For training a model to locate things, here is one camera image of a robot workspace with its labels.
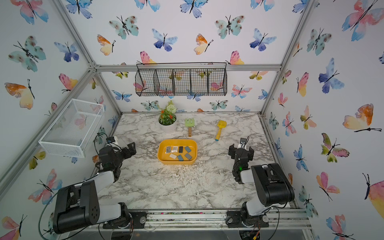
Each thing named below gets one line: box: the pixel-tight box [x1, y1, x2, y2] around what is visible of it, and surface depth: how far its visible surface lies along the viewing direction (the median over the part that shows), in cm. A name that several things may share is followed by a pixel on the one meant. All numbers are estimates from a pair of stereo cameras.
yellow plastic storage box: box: [157, 139, 198, 165], surface depth 99 cm
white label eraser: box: [171, 146, 179, 153], surface depth 101 cm
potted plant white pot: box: [158, 113, 177, 134], surface depth 101 cm
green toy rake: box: [185, 118, 195, 137], surface depth 117 cm
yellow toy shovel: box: [215, 120, 227, 142], surface depth 112 cm
